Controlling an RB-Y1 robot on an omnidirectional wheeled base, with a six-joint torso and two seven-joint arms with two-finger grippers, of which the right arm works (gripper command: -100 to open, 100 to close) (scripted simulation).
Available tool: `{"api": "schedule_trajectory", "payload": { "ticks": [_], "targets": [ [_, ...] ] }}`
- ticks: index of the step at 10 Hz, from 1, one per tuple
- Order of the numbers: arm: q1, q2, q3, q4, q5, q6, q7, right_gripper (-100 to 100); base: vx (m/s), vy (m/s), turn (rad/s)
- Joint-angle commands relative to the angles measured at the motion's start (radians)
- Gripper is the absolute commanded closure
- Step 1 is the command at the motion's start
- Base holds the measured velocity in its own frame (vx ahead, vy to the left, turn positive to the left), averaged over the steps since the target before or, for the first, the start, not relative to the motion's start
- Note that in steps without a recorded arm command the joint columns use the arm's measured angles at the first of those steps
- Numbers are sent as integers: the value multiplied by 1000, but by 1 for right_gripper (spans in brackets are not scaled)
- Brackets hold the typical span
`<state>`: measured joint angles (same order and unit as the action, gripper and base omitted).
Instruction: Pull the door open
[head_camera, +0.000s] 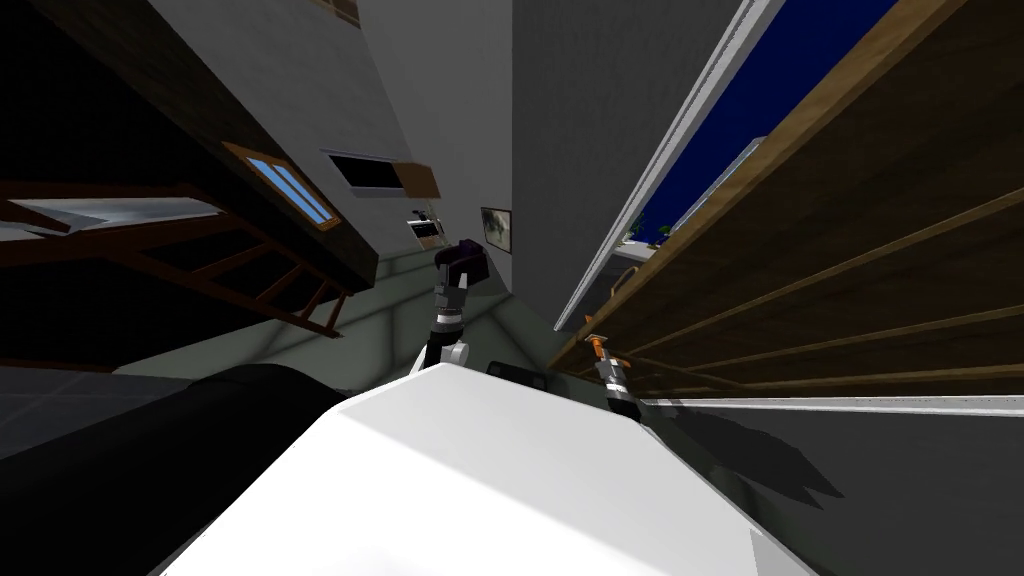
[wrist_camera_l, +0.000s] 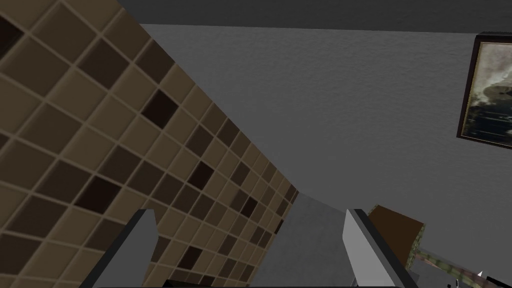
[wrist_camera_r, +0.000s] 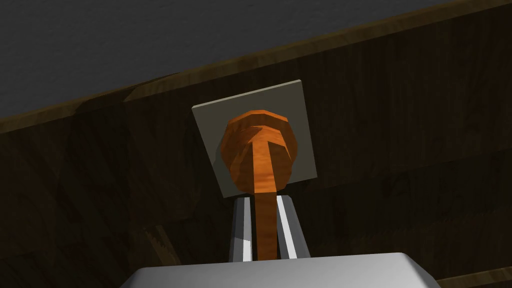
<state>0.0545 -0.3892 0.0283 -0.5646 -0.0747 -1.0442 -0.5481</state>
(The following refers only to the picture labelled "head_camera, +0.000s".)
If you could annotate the dark wall opening with cabinet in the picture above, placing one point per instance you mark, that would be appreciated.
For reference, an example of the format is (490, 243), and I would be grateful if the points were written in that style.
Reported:
(376, 174)

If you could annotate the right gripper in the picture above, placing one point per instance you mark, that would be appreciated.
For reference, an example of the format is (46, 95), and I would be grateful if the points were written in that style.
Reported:
(600, 350)

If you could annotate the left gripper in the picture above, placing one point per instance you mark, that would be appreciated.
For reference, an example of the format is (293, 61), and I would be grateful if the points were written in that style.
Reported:
(464, 260)

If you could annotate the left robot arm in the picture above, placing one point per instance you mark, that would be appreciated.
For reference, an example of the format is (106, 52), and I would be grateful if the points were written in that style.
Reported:
(160, 464)

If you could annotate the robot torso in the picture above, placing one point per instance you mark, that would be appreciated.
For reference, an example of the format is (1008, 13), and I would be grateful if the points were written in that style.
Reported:
(480, 480)

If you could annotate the orange framed window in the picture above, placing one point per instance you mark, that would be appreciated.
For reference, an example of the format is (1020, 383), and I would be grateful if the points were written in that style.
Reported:
(288, 188)

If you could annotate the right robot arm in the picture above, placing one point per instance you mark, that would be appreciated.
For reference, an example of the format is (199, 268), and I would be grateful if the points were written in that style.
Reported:
(621, 392)

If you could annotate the small kitchen appliance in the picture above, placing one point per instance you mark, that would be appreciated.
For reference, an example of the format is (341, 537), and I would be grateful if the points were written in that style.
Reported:
(426, 226)

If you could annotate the framed wall picture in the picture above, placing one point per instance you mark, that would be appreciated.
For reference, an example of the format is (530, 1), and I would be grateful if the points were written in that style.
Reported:
(496, 230)

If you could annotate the dark brown wooden table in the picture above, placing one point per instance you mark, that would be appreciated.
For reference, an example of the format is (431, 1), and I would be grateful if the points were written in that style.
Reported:
(160, 240)

